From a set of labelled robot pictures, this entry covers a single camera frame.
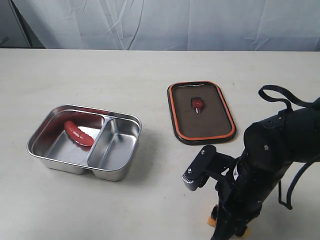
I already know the grey fabric backdrop curtain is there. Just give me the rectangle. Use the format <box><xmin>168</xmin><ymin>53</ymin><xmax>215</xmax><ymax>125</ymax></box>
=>
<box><xmin>0</xmin><ymin>0</ymin><xmax>320</xmax><ymax>51</ymax></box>

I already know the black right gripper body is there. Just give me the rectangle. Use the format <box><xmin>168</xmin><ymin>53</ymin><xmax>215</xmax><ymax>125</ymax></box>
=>
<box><xmin>211</xmin><ymin>160</ymin><xmax>280</xmax><ymax>240</ymax></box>

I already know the smoky transparent container lid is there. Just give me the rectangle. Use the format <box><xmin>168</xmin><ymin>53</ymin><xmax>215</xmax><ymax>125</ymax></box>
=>
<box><xmin>167</xmin><ymin>81</ymin><xmax>237</xmax><ymax>146</ymax></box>

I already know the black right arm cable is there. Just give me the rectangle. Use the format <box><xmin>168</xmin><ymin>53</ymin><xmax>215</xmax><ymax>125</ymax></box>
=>
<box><xmin>258</xmin><ymin>85</ymin><xmax>318</xmax><ymax>210</ymax></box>

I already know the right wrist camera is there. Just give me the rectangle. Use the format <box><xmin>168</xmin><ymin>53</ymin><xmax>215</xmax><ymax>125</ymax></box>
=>
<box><xmin>181</xmin><ymin>144</ymin><xmax>237</xmax><ymax>192</ymax></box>

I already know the stainless steel lunch box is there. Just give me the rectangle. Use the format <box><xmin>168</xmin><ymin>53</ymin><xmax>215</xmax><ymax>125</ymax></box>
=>
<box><xmin>27</xmin><ymin>104</ymin><xmax>142</xmax><ymax>182</ymax></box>

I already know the red toy sausage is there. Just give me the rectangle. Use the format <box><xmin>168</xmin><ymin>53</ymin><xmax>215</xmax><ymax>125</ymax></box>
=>
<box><xmin>64</xmin><ymin>120</ymin><xmax>95</xmax><ymax>147</ymax></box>

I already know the black stand pole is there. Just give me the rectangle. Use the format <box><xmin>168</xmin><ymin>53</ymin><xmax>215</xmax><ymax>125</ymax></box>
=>
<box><xmin>8</xmin><ymin>0</ymin><xmax>45</xmax><ymax>49</ymax></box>

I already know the yellow toy cheese wedge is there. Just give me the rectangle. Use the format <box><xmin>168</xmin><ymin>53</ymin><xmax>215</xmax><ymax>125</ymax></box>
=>
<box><xmin>208</xmin><ymin>211</ymin><xmax>217</xmax><ymax>220</ymax></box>

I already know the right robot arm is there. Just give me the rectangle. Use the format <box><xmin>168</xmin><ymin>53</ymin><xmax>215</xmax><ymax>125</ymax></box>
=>
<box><xmin>211</xmin><ymin>100</ymin><xmax>320</xmax><ymax>240</ymax></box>

